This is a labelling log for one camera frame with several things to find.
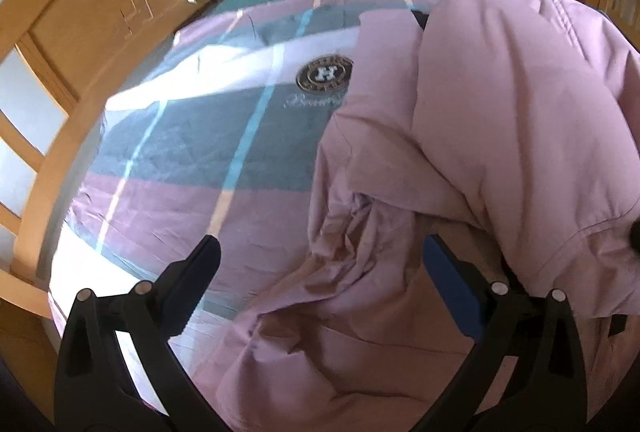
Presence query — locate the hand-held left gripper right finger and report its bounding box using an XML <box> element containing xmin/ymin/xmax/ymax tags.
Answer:
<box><xmin>422</xmin><ymin>232</ymin><xmax>587</xmax><ymax>418</ymax></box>

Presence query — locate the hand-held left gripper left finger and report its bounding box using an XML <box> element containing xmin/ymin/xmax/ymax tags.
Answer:
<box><xmin>54</xmin><ymin>233</ymin><xmax>222</xmax><ymax>418</ymax></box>

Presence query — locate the pink jacket with black stripes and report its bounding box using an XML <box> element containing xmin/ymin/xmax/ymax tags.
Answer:
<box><xmin>212</xmin><ymin>0</ymin><xmax>640</xmax><ymax>432</ymax></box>

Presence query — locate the plaid pink and grey blanket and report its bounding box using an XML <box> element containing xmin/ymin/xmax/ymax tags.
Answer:
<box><xmin>47</xmin><ymin>0</ymin><xmax>451</xmax><ymax>418</ymax></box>

